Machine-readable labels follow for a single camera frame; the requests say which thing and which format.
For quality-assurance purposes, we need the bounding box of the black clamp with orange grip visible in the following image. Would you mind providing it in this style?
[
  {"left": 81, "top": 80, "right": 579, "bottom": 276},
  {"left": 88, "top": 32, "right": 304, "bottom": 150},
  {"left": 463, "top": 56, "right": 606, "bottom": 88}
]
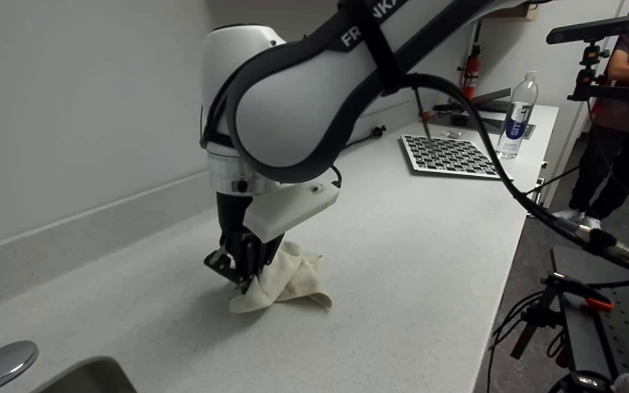
[{"left": 510, "top": 272, "right": 616, "bottom": 361}]

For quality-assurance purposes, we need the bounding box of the black and white calibration board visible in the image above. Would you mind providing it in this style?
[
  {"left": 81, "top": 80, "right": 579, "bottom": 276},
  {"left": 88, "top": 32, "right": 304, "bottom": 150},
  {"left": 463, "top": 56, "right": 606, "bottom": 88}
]
[{"left": 400, "top": 134, "right": 504, "bottom": 180}]

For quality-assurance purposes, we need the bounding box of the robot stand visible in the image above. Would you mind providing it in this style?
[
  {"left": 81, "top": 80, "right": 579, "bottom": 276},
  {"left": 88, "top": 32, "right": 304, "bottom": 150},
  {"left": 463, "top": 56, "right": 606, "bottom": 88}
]
[{"left": 550, "top": 245, "right": 629, "bottom": 393}]

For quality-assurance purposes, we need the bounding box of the black cable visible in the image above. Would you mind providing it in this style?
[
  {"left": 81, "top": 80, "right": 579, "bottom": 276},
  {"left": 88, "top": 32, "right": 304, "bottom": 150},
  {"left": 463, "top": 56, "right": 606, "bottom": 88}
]
[{"left": 344, "top": 125, "right": 388, "bottom": 151}]

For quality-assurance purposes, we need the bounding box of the red fire extinguisher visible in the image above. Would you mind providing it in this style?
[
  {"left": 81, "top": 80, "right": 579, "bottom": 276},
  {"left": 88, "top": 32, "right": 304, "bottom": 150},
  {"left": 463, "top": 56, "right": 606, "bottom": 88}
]
[{"left": 458, "top": 44, "right": 482, "bottom": 102}]

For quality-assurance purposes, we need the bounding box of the person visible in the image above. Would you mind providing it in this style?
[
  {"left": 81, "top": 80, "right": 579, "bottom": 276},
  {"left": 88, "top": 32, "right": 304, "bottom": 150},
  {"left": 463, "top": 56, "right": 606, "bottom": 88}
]
[{"left": 553, "top": 11, "right": 629, "bottom": 230}]

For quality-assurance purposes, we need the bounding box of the cream cloth towel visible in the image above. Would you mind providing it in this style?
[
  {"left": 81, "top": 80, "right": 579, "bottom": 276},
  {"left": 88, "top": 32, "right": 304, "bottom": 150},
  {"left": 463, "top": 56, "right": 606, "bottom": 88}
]
[{"left": 229, "top": 240, "right": 334, "bottom": 314}]

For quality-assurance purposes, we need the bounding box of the camera on mount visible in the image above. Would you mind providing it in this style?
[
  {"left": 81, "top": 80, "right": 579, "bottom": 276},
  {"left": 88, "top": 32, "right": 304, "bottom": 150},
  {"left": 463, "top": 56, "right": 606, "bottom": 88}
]
[{"left": 545, "top": 12, "right": 629, "bottom": 104}]

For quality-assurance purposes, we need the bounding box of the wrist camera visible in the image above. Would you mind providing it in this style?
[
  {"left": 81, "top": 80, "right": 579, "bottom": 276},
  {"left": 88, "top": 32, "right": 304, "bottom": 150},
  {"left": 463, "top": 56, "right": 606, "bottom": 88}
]
[{"left": 243, "top": 182, "right": 342, "bottom": 244}]

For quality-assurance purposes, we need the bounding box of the black laptop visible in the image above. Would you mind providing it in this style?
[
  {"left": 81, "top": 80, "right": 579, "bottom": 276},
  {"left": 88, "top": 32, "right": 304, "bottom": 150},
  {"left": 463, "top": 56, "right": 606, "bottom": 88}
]
[{"left": 433, "top": 87, "right": 537, "bottom": 139}]

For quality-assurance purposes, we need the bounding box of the clear plastic water bottle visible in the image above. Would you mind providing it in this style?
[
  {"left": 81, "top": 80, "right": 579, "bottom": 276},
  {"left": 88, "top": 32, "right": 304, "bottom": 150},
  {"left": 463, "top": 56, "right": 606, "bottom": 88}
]
[{"left": 497, "top": 70, "right": 539, "bottom": 160}]

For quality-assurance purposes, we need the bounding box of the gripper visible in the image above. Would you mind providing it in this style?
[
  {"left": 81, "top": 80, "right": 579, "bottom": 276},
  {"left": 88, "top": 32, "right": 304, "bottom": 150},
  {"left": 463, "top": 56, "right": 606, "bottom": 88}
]
[{"left": 203, "top": 192, "right": 286, "bottom": 294}]

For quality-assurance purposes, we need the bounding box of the cardboard box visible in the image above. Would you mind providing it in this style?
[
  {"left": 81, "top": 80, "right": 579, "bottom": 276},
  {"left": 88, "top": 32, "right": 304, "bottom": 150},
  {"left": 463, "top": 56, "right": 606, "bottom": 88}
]
[{"left": 483, "top": 0, "right": 540, "bottom": 23}]

